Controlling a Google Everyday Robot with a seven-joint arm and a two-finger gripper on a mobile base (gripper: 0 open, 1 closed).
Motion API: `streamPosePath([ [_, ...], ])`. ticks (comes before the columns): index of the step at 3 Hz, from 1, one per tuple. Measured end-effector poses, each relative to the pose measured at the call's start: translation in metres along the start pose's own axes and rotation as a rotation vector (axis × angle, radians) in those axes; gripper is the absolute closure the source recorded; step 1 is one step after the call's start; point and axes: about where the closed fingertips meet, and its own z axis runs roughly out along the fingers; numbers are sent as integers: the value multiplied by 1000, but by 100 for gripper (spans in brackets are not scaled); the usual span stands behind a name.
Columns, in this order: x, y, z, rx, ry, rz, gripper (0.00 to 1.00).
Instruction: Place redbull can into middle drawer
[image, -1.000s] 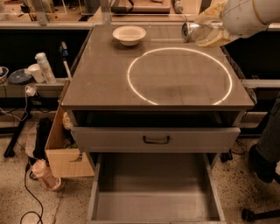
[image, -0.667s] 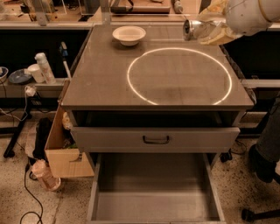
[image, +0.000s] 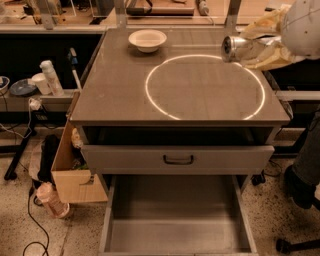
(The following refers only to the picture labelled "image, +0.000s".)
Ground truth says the black floor cable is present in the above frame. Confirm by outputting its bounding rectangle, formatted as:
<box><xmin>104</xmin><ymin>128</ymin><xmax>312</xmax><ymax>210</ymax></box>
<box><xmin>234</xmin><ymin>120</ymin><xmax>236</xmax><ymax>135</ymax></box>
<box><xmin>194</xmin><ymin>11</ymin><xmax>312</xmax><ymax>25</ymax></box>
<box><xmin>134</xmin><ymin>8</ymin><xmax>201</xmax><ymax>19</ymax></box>
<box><xmin>22</xmin><ymin>186</ymin><xmax>51</xmax><ymax>256</ymax></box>

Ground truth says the white spray bottle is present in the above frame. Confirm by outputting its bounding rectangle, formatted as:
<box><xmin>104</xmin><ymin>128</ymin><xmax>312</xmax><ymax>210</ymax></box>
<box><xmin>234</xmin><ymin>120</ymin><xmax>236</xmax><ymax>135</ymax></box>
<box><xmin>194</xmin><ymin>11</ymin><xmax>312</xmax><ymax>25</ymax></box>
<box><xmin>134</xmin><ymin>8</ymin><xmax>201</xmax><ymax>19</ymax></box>
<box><xmin>40</xmin><ymin>60</ymin><xmax>64</xmax><ymax>97</ymax></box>

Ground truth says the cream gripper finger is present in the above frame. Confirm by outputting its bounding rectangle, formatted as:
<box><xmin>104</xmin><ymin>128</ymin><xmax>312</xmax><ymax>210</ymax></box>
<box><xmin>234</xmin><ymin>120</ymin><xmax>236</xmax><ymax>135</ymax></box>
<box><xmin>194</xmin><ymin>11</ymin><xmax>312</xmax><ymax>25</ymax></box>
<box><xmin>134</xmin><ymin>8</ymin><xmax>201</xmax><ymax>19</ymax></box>
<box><xmin>243</xmin><ymin>43</ymin><xmax>304</xmax><ymax>71</ymax></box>
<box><xmin>240</xmin><ymin>6</ymin><xmax>289</xmax><ymax>39</ymax></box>

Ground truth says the white bowl at left edge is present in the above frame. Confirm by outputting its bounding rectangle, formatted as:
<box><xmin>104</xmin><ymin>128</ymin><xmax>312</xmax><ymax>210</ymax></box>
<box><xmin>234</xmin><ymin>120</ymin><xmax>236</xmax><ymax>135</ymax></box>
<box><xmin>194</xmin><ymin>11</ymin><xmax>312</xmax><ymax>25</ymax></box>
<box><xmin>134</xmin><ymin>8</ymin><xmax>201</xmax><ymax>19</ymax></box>
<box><xmin>0</xmin><ymin>76</ymin><xmax>10</xmax><ymax>95</ymax></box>

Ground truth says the dark blue plate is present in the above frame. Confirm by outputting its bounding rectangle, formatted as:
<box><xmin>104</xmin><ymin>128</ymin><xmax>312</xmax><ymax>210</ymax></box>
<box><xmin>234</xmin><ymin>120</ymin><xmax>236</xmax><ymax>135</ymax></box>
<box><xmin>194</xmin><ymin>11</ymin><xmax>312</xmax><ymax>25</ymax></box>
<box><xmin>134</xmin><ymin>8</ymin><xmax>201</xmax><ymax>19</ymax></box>
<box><xmin>9</xmin><ymin>79</ymin><xmax>37</xmax><ymax>97</ymax></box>

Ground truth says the black office chair base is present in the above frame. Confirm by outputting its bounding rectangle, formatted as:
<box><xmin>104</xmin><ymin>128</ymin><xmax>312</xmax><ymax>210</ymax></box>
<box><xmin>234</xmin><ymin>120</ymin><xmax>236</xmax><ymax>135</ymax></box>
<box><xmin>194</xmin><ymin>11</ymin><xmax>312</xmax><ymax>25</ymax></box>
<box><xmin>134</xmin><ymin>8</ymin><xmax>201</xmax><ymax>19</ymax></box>
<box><xmin>276</xmin><ymin>239</ymin><xmax>320</xmax><ymax>254</ymax></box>

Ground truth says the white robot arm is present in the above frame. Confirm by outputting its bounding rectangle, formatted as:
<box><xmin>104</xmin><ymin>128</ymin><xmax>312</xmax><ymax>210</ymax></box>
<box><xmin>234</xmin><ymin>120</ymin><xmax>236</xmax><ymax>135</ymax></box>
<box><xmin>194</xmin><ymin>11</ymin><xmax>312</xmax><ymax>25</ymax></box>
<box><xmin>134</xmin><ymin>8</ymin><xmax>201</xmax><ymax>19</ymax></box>
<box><xmin>240</xmin><ymin>0</ymin><xmax>320</xmax><ymax>71</ymax></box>

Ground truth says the cardboard box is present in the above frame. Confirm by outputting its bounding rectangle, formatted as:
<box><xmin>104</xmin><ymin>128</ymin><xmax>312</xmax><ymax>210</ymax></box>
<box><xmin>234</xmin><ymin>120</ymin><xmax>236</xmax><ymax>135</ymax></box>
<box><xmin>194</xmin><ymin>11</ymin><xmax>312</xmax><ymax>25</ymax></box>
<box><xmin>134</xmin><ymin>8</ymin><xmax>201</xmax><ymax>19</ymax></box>
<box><xmin>51</xmin><ymin>91</ymin><xmax>108</xmax><ymax>203</ymax></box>

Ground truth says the pink plastic bottle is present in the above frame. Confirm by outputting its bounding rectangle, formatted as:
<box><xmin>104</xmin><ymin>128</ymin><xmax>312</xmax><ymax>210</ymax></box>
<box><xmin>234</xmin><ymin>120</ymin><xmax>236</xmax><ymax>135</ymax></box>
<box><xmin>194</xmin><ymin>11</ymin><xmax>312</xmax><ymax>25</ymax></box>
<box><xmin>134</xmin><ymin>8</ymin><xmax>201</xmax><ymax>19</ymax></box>
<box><xmin>36</xmin><ymin>182</ymin><xmax>70</xmax><ymax>219</ymax></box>

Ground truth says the crushed silver redbull can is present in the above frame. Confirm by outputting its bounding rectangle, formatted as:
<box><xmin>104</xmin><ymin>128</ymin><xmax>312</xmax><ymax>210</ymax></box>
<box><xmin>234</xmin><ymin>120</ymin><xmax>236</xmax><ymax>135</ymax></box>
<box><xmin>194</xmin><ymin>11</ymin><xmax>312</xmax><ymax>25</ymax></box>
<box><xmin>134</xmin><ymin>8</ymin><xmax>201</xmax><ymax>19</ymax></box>
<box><xmin>221</xmin><ymin>36</ymin><xmax>265</xmax><ymax>62</ymax></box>

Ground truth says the open middle grey drawer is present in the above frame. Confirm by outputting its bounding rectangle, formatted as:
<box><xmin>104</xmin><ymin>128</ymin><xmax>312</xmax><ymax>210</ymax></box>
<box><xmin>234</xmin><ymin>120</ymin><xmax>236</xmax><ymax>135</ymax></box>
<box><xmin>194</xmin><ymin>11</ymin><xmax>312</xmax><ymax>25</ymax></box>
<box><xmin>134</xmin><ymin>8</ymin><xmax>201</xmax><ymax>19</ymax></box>
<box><xmin>98</xmin><ymin>175</ymin><xmax>259</xmax><ymax>256</ymax></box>

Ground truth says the upper grey drawer with handle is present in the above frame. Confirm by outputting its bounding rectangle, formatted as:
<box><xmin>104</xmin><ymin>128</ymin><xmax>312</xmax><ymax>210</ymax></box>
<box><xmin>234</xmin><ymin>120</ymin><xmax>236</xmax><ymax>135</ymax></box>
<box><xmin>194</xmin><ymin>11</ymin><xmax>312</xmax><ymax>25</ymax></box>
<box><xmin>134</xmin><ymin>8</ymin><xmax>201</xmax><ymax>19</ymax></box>
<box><xmin>82</xmin><ymin>145</ymin><xmax>274</xmax><ymax>175</ymax></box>

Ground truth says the black desk leg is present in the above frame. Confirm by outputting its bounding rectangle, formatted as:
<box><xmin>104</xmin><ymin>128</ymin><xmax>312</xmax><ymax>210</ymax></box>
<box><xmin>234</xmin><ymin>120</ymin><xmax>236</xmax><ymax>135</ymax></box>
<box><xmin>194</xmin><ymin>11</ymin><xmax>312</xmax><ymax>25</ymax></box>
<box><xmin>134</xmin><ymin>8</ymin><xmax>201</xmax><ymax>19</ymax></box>
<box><xmin>0</xmin><ymin>114</ymin><xmax>37</xmax><ymax>181</ymax></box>

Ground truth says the grey drawer cabinet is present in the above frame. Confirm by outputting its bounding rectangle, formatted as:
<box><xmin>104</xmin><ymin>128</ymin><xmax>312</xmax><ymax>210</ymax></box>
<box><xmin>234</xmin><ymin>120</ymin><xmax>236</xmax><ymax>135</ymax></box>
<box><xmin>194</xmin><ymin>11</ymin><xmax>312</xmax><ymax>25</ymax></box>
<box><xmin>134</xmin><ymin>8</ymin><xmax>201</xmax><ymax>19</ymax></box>
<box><xmin>69</xmin><ymin>27</ymin><xmax>292</xmax><ymax>178</ymax></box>

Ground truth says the white paper cup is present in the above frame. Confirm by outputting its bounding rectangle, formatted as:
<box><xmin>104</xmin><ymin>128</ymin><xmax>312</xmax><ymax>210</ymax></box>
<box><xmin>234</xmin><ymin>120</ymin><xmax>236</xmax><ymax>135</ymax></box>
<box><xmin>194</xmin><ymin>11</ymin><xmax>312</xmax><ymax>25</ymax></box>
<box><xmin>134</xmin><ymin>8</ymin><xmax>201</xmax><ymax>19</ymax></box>
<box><xmin>32</xmin><ymin>73</ymin><xmax>51</xmax><ymax>95</ymax></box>

